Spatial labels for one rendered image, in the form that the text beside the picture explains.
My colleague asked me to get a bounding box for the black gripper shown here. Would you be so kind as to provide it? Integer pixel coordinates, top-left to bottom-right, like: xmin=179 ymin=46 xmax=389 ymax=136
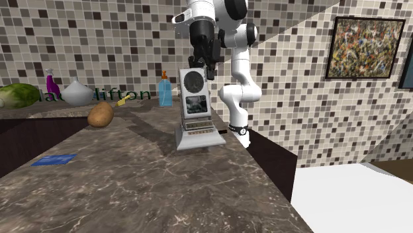
xmin=188 ymin=20 xmax=222 ymax=81

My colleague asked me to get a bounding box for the blue soap dispenser bottle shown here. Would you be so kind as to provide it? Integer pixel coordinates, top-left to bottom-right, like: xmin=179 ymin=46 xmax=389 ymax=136
xmin=158 ymin=70 xmax=173 ymax=108

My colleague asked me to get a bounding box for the green cabbage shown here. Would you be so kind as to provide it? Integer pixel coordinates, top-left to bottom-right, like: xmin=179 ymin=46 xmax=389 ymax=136
xmin=0 ymin=83 xmax=42 ymax=110

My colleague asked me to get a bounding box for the brown potato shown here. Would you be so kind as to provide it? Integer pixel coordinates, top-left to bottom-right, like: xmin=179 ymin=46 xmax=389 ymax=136
xmin=87 ymin=101 xmax=115 ymax=128

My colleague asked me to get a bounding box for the white round vase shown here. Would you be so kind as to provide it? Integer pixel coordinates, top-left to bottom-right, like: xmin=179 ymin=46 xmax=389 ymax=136
xmin=60 ymin=76 xmax=95 ymax=107

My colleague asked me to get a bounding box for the yellow handled kitchen tool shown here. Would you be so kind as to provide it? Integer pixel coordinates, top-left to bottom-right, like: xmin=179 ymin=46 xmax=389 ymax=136
xmin=115 ymin=94 xmax=132 ymax=108

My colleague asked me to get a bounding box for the blue flat card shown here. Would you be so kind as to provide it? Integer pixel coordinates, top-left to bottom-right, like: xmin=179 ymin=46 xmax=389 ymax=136
xmin=30 ymin=154 xmax=78 ymax=167

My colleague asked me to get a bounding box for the dark framed wall picture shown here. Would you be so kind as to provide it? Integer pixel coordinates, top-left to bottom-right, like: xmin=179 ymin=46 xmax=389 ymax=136
xmin=398 ymin=38 xmax=413 ymax=90

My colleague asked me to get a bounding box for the purple spray bottle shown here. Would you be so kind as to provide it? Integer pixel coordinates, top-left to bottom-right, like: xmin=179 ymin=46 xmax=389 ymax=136
xmin=45 ymin=68 xmax=62 ymax=98

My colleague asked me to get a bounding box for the framed colourful abstract wall picture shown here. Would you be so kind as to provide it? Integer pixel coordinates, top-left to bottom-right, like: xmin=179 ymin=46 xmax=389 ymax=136
xmin=324 ymin=16 xmax=406 ymax=81

